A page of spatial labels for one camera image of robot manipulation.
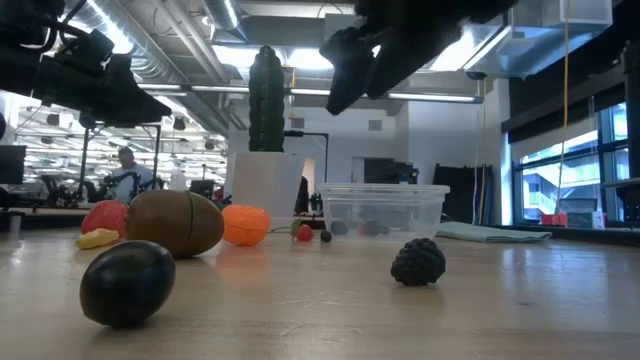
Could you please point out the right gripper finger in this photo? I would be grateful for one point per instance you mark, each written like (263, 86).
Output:
(405, 57)
(350, 60)

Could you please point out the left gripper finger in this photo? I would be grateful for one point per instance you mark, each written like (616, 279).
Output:
(130, 100)

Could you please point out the red tomato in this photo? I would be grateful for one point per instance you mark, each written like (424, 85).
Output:
(105, 216)

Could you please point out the brown kiwi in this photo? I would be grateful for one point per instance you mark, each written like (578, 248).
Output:
(170, 222)

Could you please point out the orange toy fruit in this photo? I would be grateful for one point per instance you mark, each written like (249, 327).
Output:
(245, 225)

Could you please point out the small dark blueberry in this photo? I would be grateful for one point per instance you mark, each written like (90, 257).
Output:
(326, 236)

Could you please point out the tiny red strawberry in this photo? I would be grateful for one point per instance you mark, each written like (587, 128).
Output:
(305, 233)

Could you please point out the dark cherry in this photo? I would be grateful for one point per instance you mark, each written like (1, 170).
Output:
(127, 282)

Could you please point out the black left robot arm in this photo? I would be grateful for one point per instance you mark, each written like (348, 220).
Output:
(25, 50)

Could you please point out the clear plastic tupperware container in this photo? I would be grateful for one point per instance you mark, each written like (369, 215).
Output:
(430, 212)

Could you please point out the black rig stand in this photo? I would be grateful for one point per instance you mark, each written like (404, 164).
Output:
(156, 150)

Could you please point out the person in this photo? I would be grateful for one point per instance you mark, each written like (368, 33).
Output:
(131, 177)

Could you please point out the tall green cactus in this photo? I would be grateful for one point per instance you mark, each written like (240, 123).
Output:
(266, 100)

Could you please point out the black room monitor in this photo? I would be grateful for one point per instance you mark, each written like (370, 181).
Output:
(11, 164)

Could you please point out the white hexagonal plant pot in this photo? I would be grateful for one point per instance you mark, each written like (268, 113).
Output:
(262, 185)

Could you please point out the folded light green cloth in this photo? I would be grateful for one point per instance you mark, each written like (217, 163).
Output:
(492, 232)

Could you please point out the red box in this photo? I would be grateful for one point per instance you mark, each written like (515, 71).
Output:
(553, 220)

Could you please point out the black wall panel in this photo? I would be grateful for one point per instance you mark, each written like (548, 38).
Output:
(460, 195)

